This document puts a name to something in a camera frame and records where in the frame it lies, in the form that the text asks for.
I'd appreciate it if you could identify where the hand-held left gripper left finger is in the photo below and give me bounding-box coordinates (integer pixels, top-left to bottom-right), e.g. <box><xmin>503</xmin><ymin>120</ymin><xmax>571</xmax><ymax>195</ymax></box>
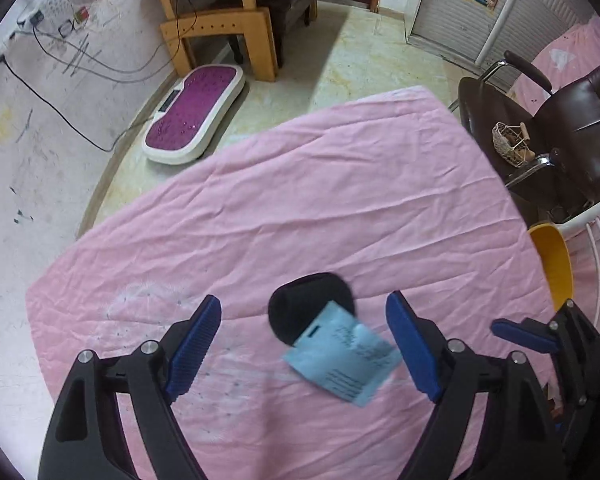
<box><xmin>37</xmin><ymin>295</ymin><xmax>223</xmax><ymax>480</ymax></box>

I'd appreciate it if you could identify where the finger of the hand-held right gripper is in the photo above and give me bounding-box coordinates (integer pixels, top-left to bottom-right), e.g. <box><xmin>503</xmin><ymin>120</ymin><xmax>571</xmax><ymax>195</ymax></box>
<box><xmin>491</xmin><ymin>301</ymin><xmax>600</xmax><ymax>402</ymax></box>

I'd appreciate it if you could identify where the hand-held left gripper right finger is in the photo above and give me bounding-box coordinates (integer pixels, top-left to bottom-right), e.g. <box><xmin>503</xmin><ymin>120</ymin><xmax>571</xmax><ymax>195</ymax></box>
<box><xmin>385</xmin><ymin>290</ymin><xmax>566</xmax><ymax>480</ymax></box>

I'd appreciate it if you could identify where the light blue paper packet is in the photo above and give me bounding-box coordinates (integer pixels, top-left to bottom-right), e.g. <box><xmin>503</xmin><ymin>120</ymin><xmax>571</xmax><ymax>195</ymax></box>
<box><xmin>282</xmin><ymin>302</ymin><xmax>403</xmax><ymax>407</ymax></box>

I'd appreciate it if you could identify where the black round pad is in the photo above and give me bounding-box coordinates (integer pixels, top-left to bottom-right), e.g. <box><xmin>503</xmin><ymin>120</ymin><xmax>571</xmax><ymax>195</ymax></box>
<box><xmin>267</xmin><ymin>272</ymin><xmax>353</xmax><ymax>347</ymax></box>

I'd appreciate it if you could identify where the pink tablecloth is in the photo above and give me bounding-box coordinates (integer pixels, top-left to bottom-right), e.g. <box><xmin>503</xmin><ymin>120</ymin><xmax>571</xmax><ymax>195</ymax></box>
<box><xmin>25</xmin><ymin>85</ymin><xmax>562</xmax><ymax>480</ymax></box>

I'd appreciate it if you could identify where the brown leather chair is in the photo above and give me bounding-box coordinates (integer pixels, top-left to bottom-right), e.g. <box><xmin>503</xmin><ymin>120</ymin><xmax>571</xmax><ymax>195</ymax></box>
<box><xmin>450</xmin><ymin>51</ymin><xmax>600</xmax><ymax>227</ymax></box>

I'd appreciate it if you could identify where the purple vibration plate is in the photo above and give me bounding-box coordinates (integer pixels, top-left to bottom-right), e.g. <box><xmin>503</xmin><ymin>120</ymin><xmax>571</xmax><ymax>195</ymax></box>
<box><xmin>141</xmin><ymin>65</ymin><xmax>246</xmax><ymax>165</ymax></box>

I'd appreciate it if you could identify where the pink bedding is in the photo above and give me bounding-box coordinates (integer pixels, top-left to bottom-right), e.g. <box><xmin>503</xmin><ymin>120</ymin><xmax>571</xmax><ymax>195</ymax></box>
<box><xmin>507</xmin><ymin>10</ymin><xmax>600</xmax><ymax>122</ymax></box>

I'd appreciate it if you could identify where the white louvered cabinet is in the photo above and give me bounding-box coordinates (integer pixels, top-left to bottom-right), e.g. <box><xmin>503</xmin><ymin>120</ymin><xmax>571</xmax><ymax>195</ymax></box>
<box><xmin>405</xmin><ymin>0</ymin><xmax>597</xmax><ymax>69</ymax></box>

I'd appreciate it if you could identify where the white wire rack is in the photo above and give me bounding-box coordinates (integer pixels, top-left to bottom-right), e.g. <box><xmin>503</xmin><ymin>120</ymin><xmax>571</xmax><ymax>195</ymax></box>
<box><xmin>560</xmin><ymin>200</ymin><xmax>600</xmax><ymax>357</ymax></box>

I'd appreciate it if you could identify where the white wire basket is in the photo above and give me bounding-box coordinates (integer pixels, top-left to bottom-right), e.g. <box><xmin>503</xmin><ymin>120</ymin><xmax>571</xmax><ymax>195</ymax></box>
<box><xmin>491</xmin><ymin>121</ymin><xmax>536</xmax><ymax>166</ymax></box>

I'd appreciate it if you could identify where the black power cable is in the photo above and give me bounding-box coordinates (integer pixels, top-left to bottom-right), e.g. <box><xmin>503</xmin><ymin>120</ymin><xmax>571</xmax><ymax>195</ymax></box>
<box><xmin>0</xmin><ymin>54</ymin><xmax>148</xmax><ymax>153</ymax></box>

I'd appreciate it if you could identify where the grey wall cable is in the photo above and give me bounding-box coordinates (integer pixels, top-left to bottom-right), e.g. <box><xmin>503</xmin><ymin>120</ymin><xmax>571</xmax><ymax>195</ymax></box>
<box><xmin>30</xmin><ymin>25</ymin><xmax>178</xmax><ymax>83</ymax></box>

